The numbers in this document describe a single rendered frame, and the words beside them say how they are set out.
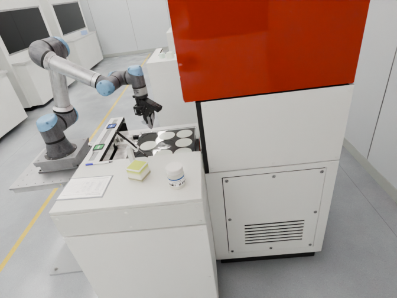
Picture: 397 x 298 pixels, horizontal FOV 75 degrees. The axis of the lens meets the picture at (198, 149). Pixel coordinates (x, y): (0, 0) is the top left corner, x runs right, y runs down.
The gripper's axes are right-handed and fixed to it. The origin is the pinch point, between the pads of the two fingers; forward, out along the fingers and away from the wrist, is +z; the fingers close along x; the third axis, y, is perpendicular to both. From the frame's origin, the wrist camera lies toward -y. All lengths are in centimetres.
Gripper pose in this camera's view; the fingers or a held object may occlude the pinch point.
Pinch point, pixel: (152, 126)
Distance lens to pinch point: 155.8
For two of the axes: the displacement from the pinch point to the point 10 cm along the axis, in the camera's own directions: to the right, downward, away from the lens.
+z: 1.2, 8.4, 5.2
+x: -4.5, 5.2, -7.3
